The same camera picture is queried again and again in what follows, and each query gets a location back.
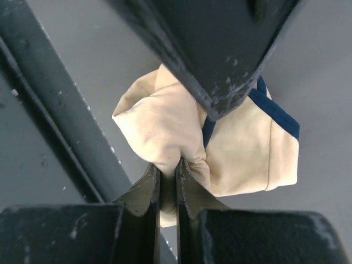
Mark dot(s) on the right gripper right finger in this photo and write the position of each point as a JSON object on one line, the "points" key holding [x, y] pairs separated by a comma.
{"points": [[211, 232]]}

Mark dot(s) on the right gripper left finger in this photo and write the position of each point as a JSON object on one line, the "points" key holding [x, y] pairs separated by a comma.
{"points": [[126, 230]]}

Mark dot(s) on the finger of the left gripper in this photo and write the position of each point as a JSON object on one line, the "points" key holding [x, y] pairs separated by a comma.
{"points": [[216, 49]]}

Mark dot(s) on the beige underwear navy trim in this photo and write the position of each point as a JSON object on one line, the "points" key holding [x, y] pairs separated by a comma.
{"points": [[253, 148]]}

